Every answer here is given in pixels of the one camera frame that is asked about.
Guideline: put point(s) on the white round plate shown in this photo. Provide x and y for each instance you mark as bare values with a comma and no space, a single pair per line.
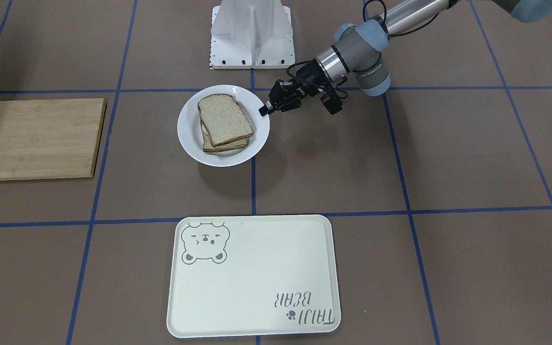
190,133

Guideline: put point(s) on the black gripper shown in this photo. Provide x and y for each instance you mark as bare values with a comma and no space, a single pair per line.
308,75

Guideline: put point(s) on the bread slice under egg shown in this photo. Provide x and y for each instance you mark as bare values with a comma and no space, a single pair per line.
209,148

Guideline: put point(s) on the wooden cutting board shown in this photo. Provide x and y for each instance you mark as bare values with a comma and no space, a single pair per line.
50,139

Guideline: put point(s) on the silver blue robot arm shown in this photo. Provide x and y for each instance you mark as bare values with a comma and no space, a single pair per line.
357,50

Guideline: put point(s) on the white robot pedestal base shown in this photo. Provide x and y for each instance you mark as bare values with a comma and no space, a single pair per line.
251,34

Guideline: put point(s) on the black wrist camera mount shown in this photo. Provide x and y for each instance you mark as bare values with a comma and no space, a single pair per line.
333,97

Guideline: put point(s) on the white bread slice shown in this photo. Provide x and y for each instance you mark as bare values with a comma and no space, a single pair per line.
224,120

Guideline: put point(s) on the cream bear serving tray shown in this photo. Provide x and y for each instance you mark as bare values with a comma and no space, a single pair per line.
253,275

